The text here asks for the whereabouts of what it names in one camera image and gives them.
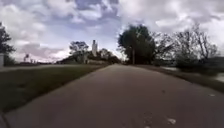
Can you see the side road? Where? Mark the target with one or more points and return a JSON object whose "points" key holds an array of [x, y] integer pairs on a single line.
{"points": [[40, 67]]}

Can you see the grass strip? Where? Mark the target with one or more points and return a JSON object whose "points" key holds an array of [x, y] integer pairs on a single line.
{"points": [[36, 81]]}

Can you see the grass bank by water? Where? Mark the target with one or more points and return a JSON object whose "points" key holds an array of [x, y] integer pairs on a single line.
{"points": [[196, 78]]}

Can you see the pale tower building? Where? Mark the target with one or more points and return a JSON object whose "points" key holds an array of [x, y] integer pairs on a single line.
{"points": [[94, 48]]}

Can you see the trees around tower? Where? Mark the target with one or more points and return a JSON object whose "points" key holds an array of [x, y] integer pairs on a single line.
{"points": [[86, 53]]}

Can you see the grey paved path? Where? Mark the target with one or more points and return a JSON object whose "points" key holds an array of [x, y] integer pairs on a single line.
{"points": [[116, 96]]}

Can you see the river water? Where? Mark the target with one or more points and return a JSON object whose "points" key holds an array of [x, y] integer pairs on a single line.
{"points": [[218, 76]]}

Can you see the bare trees by water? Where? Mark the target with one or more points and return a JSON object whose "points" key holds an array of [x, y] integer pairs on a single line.
{"points": [[190, 48]]}

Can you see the large dark tree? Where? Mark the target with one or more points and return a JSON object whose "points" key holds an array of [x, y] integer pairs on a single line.
{"points": [[136, 45]]}

